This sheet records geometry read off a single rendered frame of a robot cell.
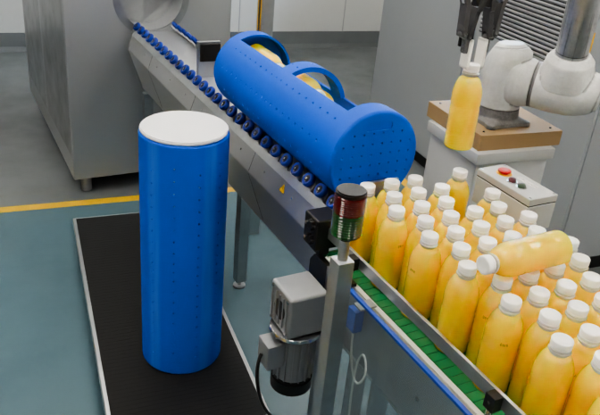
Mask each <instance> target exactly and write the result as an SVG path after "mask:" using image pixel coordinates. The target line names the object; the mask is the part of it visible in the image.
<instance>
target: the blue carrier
mask: <svg viewBox="0 0 600 415"><path fill-rule="evenodd" d="M253 44H260V45H262V46H264V47H265V48H267V49H268V50H270V51H272V52H273V53H275V54H276V55H277V56H278V57H279V58H280V60H281V61H282V63H283V64H285V65H286V66H285V67H283V68H282V67H281V66H279V65H278V64H276V63H275V62H273V61H272V60H270V59H269V58H267V57H266V56H264V55H263V54H261V53H259V52H258V51H256V50H255V49H253V48H252V47H251V45H253ZM306 72H319V73H322V74H323V75H324V76H325V78H326V79H327V81H328V82H329V86H330V88H329V87H327V86H325V85H324V84H322V83H321V82H320V81H319V80H317V79H315V80H317V81H318V82H319V84H320V85H321V89H323V90H324V91H326V92H328V93H329V94H330V95H331V96H332V98H333V100H334V102H333V101H332V100H330V99H329V98H327V97H326V96H325V95H323V94H322V93H320V92H319V91H317V90H316V89H314V88H313V87H311V86H309V85H308V84H306V83H305V82H303V81H302V80H301V79H299V78H298V77H297V76H298V75H300V74H303V73H306ZM306 74H307V73H306ZM307 75H309V74H307ZM309 76H310V75H309ZM310 77H312V76H310ZM312 78H313V77H312ZM214 79H215V83H216V86H217V88H218V89H219V90H220V92H221V93H222V95H223V96H224V97H226V98H227V99H228V100H229V101H230V102H231V103H232V104H234V105H235V106H236V107H237V108H238V109H239V110H240V111H241V112H242V113H243V114H244V115H246V116H247V117H248V118H249V119H250V120H252V121H253V122H254V123H255V124H256V125H257V126H258V127H260V128H261V129H262V130H263V131H264V132H266V133H267V134H268V135H269V136H270V137H271V138H273V139H274V140H275V141H276V142H277V143H278V144H280V145H281V146H282V147H283V148H284V149H285V150H287V151H288V152H289V153H290V154H291V155H292V156H294V157H295V158H296V159H297V160H298V161H299V162H301V163H302V164H303V165H304V166H305V168H307V169H308V170H309V171H310V172H311V173H313V174H314V175H315V176H316V177H317V178H318V179H320V180H321V181H322V182H323V183H324V184H325V185H327V186H328V187H329V188H330V189H331V190H332V191H334V192H335V191H336V187H337V186H338V185H340V184H343V183H355V184H358V185H360V184H361V183H362V182H366V181H371V180H377V179H383V178H399V181H400V184H401V183H402V181H403V180H404V178H405V177H406V175H407V174H408V172H409V170H410V168H411V167H412V164H413V159H414V155H415V151H416V139H415V134H414V131H413V127H412V125H411V123H410V122H409V121H408V120H407V119H406V118H405V117H404V116H403V115H402V114H400V113H399V112H396V111H395V110H393V109H391V108H390V107H388V106H386V105H384V104H377V103H368V104H361V105H356V104H354V103H352V102H351V101H349V100H348V99H346V98H345V94H344V90H343V88H342V85H341V83H340V82H339V80H338V78H337V77H336V76H335V75H334V74H333V73H331V72H330V71H327V70H326V69H324V68H322V67H321V66H320V65H318V64H316V63H313V62H293V63H290V61H289V57H288V53H287V51H286V49H285V47H284V46H283V45H282V44H281V43H280V42H279V41H278V40H277V39H275V38H273V37H271V36H269V35H268V34H265V33H263V32H261V31H254V30H251V31H245V32H242V33H239V34H237V35H235V36H234V37H232V38H231V39H230V40H228V41H227V42H226V43H225V44H224V46H223V47H222V48H221V50H220V51H219V53H218V55H217V58H216V61H215V64H214ZM313 79H314V78H313Z"/></svg>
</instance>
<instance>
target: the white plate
mask: <svg viewBox="0 0 600 415"><path fill-rule="evenodd" d="M139 130H140V132H141V134H142V135H143V136H145V137H147V138H148V139H150V140H153V141H155V142H157V143H161V144H165V145H176V146H198V145H209V144H212V143H215V142H217V141H220V140H222V139H223V138H225V136H227V135H228V133H229V126H228V125H227V123H226V122H225V121H224V120H222V119H220V118H218V117H216V116H213V115H211V114H207V113H203V112H191V111H171V112H160V113H157V114H153V115H151V116H148V117H146V118H145V119H143V120H142V121H141V122H140V124H139Z"/></svg>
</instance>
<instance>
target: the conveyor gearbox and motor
mask: <svg viewBox="0 0 600 415"><path fill-rule="evenodd" d="M271 284H272V291H271V312H270V317H271V320H270V330H271V332H270V333H267V334H263V335H259V344H258V359H257V362H256V367H255V385H256V391H257V394H258V398H259V401H260V404H261V406H262V408H263V409H264V411H265V412H266V414H267V415H272V414H271V413H270V412H269V411H268V409H267V408H266V406H265V404H264V402H263V399H262V395H261V391H260V386H259V366H260V362H261V363H262V365H263V366H264V367H265V369H266V370H271V387H272V388H273V389H274V390H275V391H276V392H277V393H279V394H282V395H285V396H291V397H293V396H299V395H302V394H305V393H306V392H307V391H308V390H309V389H310V387H311V383H312V375H313V366H314V359H315V352H316V344H317V339H318V338H319V337H320V336H321V326H322V319H323V312H324V304H325V297H326V290H325V289H324V287H323V286H322V285H321V284H320V283H319V282H318V281H317V280H316V278H315V277H314V276H313V275H312V274H311V273H310V272H309V271H305V272H301V273H296V274H292V275H288V276H284V277H279V278H275V279H273V280H272V283H271Z"/></svg>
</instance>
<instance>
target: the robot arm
mask: <svg viewBox="0 0 600 415"><path fill-rule="evenodd" d="M507 2H508V0H460V10H459V16H458V22H457V30H456V36H458V37H461V38H462V44H461V49H460V52H461V58H460V62H459V66H460V67H462V68H464V69H466V70H468V69H469V66H470V61H471V53H472V48H473V45H474V40H473V39H472V37H473V34H474V31H475V28H476V26H477V23H478V20H479V16H480V13H481V12H483V18H482V33H481V37H479V39H478V43H477V49H476V53H475V58H474V62H475V63H478V64H480V68H481V70H480V73H479V79H480V81H481V84H482V98H481V103H480V107H479V117H478V121H477V123H479V124H481V125H482V126H484V127H485V128H486V129H489V130H496V129H507V128H516V127H529V124H530V122H529V121H528V120H524V119H523V118H522V117H520V116H519V110H520V106H528V107H532V108H535V109H538V110H540V111H544V112H550V113H555V114H561V115H568V116H578V115H586V114H590V113H591V112H594V111H596V109H597V107H598V105H599V103H600V73H597V72H596V68H595V66H596V62H595V60H594V58H593V56H592V55H591V54H590V52H589V50H590V47H591V44H592V40H593V36H594V34H595V30H596V24H597V20H598V17H599V13H600V0H567V2H566V6H565V10H564V14H563V18H562V26H561V29H560V33H559V37H558V41H557V45H556V48H555V49H554V50H552V51H551V52H549V53H548V54H547V55H546V58H545V60H544V61H543V62H541V61H539V60H537V59H535V58H533V52H532V50H531V49H530V48H529V46H527V45H526V44H524V43H522V42H520V41H514V40H503V41H499V42H497V43H496V44H495V46H494V47H493V48H492V49H491V51H490V52H489V53H488V55H487V57H486V53H487V52H488V47H489V42H490V40H491V41H493V40H494V37H497V36H498V33H499V30H500V27H501V23H502V19H503V16H504V9H505V6H506V4H507ZM476 6H478V7H476ZM485 57H486V59H485Z"/></svg>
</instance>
